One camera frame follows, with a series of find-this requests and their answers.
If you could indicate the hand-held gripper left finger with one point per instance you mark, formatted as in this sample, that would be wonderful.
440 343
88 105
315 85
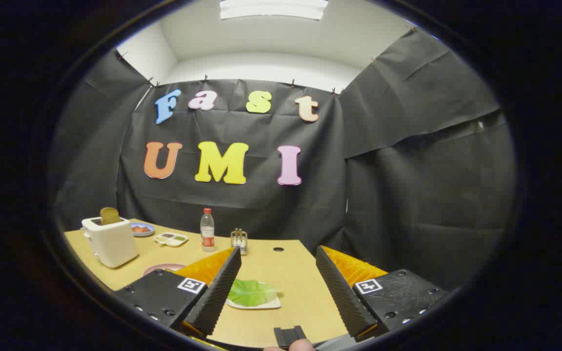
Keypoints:
217 297

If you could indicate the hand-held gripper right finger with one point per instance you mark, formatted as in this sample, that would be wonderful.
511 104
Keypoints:
342 297

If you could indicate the green lettuce leaf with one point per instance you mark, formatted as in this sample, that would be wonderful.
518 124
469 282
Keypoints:
249 292

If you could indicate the brown bread slice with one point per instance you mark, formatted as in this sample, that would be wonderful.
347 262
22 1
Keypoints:
110 215

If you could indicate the white rectangular plate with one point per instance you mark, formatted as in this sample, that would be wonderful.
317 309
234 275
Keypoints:
267 305

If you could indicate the pink plate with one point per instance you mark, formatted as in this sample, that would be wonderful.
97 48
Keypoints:
164 267

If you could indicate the clear bottle red cap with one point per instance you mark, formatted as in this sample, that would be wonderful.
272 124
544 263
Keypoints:
207 234

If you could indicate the white divided condiment tray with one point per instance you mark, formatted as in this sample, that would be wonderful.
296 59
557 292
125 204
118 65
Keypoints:
171 240

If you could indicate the blue plate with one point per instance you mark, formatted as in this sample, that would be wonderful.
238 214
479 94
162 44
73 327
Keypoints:
148 233

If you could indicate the reddish meat slices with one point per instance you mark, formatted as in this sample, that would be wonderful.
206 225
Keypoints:
140 228

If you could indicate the white toaster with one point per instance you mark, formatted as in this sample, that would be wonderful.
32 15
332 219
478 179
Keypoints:
112 243

